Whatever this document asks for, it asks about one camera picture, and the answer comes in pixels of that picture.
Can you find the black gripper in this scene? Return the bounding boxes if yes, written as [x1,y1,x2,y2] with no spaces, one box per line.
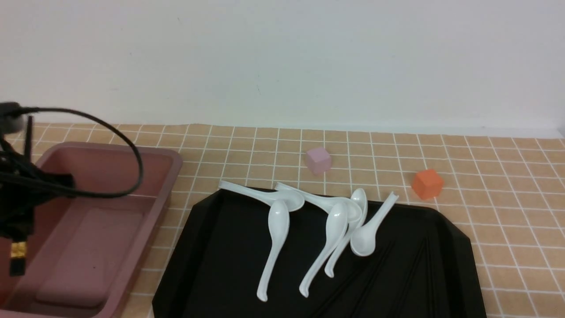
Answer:
[0,140,76,276]

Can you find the white ceramic soup spoon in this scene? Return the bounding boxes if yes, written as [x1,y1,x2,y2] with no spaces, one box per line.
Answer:
[324,189,368,278]
[350,192,399,257]
[256,200,290,302]
[275,182,363,222]
[218,180,305,212]
[299,202,348,298]

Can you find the mauve plastic bin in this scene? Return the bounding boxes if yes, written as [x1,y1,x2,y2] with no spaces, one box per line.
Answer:
[0,147,182,318]

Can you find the pink translucent cube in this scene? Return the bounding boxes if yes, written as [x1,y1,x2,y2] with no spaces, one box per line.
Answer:
[305,147,332,175]

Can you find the black chopstick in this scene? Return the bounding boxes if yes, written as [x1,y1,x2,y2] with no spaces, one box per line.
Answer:
[349,242,396,318]
[309,242,396,318]
[387,239,426,318]

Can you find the black plastic tray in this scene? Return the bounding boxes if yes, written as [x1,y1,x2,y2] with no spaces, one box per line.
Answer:
[153,190,486,318]

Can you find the orange cube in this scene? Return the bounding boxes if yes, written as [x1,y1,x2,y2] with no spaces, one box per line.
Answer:
[411,169,444,201]

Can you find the tiled pattern table mat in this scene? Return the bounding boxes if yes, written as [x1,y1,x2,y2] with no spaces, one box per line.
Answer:
[0,123,565,318]

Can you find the black cable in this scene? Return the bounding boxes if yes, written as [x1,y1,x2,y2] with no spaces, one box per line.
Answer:
[0,102,144,198]

